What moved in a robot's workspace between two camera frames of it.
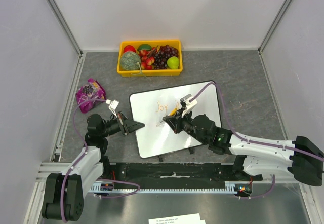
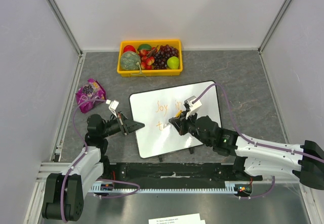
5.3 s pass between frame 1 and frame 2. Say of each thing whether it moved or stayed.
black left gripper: stayed
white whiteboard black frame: stayed
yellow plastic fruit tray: stayed
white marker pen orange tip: moved
